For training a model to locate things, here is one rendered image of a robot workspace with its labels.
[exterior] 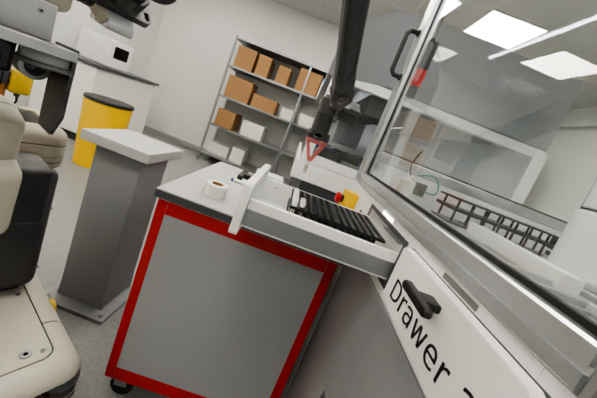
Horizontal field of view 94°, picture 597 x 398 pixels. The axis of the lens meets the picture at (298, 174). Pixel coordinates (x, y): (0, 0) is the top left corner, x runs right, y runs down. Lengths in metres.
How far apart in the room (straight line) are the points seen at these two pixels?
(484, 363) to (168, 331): 0.89
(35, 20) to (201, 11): 4.95
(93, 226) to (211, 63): 4.18
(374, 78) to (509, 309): 1.27
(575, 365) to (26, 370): 1.04
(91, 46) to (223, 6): 2.20
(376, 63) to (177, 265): 1.24
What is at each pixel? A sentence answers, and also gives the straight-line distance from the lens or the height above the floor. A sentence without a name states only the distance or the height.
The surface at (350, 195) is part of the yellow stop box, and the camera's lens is 1.00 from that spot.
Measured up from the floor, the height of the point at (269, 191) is 0.86.
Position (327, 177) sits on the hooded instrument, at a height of 0.87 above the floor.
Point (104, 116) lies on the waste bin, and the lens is 3.08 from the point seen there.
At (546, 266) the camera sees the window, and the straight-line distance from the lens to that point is 0.40.
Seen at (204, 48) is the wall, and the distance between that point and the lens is 5.38.
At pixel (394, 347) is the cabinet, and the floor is 0.78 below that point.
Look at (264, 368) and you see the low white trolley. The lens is 1.09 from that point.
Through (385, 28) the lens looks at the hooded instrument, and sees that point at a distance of 1.58.
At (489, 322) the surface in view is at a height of 0.94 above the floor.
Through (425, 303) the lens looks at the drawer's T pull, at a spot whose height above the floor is 0.91.
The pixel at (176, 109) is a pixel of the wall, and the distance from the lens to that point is 5.44.
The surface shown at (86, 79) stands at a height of 0.71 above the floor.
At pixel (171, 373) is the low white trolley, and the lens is 1.18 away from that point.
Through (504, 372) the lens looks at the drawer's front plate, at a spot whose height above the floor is 0.92.
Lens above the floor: 1.06
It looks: 9 degrees down
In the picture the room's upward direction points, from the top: 21 degrees clockwise
